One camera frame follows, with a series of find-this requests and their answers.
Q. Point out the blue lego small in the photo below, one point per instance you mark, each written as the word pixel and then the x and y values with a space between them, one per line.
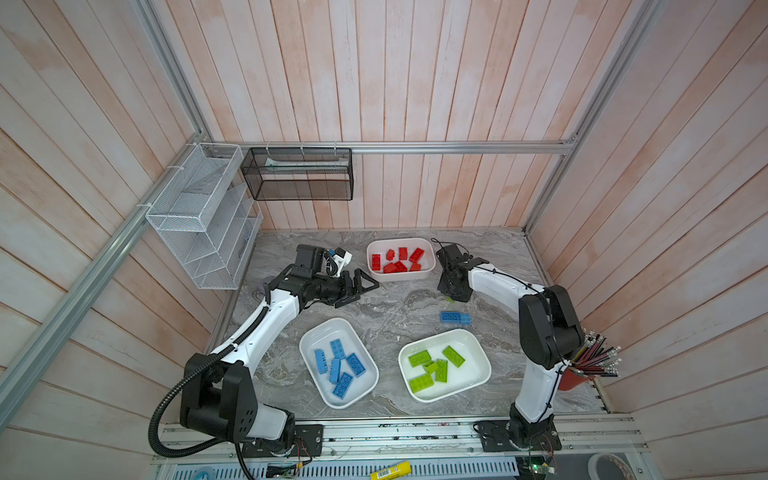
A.
pixel 337 349

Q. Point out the white bin front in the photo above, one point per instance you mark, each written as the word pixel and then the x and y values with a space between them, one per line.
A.
pixel 474 372

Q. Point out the white tape roll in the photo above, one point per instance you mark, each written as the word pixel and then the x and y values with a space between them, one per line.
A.
pixel 608 466

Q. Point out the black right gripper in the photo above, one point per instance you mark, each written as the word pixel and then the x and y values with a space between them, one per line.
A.
pixel 441 288

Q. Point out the white bin left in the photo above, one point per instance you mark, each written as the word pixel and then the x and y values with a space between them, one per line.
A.
pixel 319 338

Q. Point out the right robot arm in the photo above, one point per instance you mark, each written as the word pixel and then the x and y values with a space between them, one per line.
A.
pixel 550 335

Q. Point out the white wire shelf rack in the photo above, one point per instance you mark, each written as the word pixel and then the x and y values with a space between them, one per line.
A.
pixel 206 220

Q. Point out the large blue lego underside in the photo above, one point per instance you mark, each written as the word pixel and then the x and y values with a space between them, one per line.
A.
pixel 450 317

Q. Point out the black mesh basket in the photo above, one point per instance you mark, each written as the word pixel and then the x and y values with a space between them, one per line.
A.
pixel 299 173

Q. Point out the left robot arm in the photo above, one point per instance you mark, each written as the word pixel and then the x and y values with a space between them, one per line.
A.
pixel 218 396

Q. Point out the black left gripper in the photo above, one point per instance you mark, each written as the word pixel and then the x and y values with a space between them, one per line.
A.
pixel 357 288

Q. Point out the white bin with red legos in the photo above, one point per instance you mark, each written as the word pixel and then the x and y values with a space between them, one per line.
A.
pixel 428 261

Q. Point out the red cup with pencils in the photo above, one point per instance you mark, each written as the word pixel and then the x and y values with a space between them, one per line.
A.
pixel 595 358

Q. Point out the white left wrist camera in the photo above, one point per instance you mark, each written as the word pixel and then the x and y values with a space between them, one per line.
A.
pixel 336 261

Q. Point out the yellow marker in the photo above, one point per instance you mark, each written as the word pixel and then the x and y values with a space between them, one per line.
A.
pixel 393 472

